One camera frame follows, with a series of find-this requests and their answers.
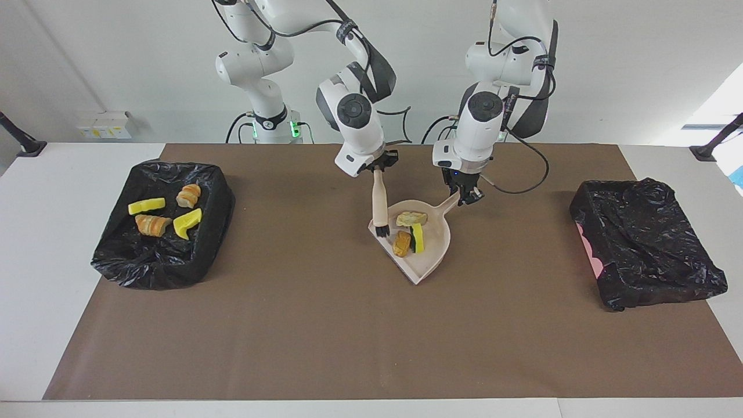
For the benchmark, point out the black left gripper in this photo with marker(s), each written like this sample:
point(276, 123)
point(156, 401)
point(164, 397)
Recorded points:
point(461, 175)

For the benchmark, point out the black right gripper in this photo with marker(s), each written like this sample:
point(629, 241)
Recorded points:
point(382, 158)

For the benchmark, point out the beige hand brush black bristles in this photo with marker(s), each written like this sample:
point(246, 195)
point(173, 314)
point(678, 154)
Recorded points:
point(380, 203)

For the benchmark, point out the pale chip scrap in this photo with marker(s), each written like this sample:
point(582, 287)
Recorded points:
point(411, 219)

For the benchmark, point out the small yellow sponge scrap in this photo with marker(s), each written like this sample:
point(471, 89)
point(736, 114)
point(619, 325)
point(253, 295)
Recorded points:
point(418, 241)

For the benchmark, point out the beige plastic dustpan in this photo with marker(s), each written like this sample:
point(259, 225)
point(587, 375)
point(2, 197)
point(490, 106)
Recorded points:
point(432, 255)

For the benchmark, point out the brown croquette scrap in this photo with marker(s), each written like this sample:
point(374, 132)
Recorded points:
point(401, 244)

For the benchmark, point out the pale striped bread scrap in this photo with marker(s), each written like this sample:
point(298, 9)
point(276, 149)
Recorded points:
point(188, 196)

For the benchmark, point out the hooked yellow sponge scrap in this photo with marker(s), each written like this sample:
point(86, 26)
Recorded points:
point(187, 223)

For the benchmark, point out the orange striped bread scrap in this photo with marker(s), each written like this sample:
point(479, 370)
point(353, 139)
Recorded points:
point(152, 225)

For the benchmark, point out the yellow green sponge scrap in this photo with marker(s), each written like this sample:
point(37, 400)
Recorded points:
point(146, 206)

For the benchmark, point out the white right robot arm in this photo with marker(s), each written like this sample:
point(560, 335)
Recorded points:
point(354, 116)

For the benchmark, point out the pink bin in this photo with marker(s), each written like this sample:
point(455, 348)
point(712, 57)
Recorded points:
point(587, 249)

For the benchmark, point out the right black-lined bin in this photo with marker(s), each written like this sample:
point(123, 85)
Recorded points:
point(644, 244)

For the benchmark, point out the black-lined bin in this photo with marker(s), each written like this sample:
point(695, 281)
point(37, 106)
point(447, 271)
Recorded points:
point(162, 261)
point(644, 244)

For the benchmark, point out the left black-lined bin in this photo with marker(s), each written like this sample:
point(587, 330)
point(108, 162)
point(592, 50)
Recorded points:
point(162, 261)

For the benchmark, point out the green lit base connector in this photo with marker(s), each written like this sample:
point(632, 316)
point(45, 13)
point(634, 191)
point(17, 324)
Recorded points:
point(295, 125)

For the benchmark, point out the brown table mat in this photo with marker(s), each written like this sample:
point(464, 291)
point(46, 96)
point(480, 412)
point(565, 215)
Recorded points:
point(371, 360)

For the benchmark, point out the blue object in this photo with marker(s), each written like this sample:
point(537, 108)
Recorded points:
point(739, 176)

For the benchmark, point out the black camera stand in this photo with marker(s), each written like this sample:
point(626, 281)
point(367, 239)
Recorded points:
point(23, 144)
point(705, 152)

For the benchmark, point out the white wall socket box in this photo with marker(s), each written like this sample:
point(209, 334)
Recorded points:
point(104, 125)

